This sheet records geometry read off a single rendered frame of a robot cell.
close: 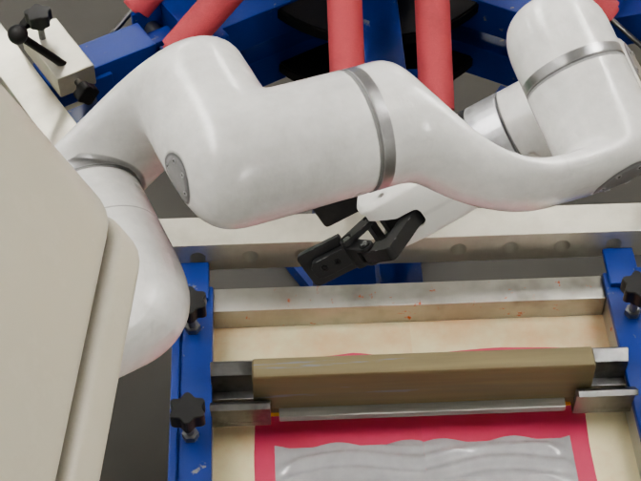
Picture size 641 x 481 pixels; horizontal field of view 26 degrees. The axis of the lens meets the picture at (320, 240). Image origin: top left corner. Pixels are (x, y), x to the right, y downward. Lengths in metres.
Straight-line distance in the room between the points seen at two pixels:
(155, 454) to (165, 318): 1.97
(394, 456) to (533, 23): 0.81
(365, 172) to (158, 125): 0.14
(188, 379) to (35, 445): 1.20
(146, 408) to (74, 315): 2.36
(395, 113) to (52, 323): 0.41
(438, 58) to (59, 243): 1.43
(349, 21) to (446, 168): 1.05
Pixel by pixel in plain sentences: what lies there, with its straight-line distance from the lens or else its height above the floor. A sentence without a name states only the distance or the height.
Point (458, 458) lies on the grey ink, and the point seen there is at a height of 0.96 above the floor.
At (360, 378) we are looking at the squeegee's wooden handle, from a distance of 1.64.
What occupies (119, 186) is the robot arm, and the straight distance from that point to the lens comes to 0.95.
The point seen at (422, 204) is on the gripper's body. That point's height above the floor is 1.60.
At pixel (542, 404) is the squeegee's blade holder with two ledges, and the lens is 1.71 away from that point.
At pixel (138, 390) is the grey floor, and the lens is 2.95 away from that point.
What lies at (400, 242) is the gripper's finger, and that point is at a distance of 1.05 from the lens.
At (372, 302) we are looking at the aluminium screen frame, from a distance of 1.79.
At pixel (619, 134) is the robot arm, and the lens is 0.96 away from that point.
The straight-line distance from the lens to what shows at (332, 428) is 1.72.
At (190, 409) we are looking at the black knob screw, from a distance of 1.61.
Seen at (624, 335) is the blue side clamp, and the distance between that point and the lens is 1.78.
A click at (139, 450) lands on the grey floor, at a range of 2.86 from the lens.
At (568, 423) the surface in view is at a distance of 1.75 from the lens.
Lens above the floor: 2.38
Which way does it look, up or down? 48 degrees down
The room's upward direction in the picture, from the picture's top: straight up
